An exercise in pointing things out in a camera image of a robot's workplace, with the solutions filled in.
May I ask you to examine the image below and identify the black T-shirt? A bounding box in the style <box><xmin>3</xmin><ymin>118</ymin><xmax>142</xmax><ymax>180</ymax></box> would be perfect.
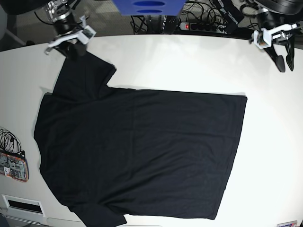
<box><xmin>34</xmin><ymin>53</ymin><xmax>247</xmax><ymax>227</ymax></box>

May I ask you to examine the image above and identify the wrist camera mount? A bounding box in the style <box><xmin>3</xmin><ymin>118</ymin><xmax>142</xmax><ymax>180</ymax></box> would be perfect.
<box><xmin>249</xmin><ymin>23</ymin><xmax>302</xmax><ymax>49</ymax></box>
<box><xmin>45</xmin><ymin>15</ymin><xmax>97</xmax><ymax>55</ymax></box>

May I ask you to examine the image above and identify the blue plastic stool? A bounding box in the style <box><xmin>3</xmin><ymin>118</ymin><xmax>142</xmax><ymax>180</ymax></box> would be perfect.
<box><xmin>113</xmin><ymin>0</ymin><xmax>186</xmax><ymax>16</ymax></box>

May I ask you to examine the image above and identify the grey office chair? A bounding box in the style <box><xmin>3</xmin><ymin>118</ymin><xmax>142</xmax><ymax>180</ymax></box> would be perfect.
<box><xmin>0</xmin><ymin>7</ymin><xmax>26</xmax><ymax>52</ymax></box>

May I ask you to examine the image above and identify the white power strip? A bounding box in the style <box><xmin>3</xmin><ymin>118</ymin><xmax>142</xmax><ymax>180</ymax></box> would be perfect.
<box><xmin>179</xmin><ymin>22</ymin><xmax>226</xmax><ymax>34</ymax></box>

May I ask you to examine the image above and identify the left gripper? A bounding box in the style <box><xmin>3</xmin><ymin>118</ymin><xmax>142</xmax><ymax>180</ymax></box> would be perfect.
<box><xmin>259</xmin><ymin>11</ymin><xmax>294</xmax><ymax>72</ymax></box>

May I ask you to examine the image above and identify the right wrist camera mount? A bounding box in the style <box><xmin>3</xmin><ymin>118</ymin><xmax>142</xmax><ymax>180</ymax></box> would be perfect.
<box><xmin>45</xmin><ymin>15</ymin><xmax>97</xmax><ymax>55</ymax></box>

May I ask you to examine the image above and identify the sticker card at edge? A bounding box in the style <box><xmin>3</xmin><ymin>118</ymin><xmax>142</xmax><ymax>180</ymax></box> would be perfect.
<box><xmin>276</xmin><ymin>220</ymin><xmax>298</xmax><ymax>227</ymax></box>

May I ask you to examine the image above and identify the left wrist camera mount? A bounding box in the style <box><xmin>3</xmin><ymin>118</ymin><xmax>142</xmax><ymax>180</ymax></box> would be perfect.
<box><xmin>249</xmin><ymin>23</ymin><xmax>302</xmax><ymax>49</ymax></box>

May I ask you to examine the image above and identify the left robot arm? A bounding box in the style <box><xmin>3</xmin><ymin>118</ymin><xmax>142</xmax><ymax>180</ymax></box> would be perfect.
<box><xmin>240</xmin><ymin>0</ymin><xmax>303</xmax><ymax>72</ymax></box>

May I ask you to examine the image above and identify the orange printed pouch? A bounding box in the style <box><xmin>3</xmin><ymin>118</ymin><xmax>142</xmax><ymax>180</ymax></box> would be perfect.
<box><xmin>0</xmin><ymin>150</ymin><xmax>29</xmax><ymax>182</ymax></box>

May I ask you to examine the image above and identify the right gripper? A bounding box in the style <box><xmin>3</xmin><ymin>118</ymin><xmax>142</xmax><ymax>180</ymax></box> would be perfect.
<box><xmin>53</xmin><ymin>20</ymin><xmax>87</xmax><ymax>60</ymax></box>

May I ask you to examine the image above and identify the black box under stool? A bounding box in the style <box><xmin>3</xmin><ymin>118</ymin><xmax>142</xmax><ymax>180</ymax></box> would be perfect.
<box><xmin>163</xmin><ymin>16</ymin><xmax>179</xmax><ymax>35</ymax></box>

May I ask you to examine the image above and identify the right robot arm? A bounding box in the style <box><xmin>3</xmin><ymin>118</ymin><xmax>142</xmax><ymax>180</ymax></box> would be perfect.
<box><xmin>35</xmin><ymin>0</ymin><xmax>87</xmax><ymax>60</ymax></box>

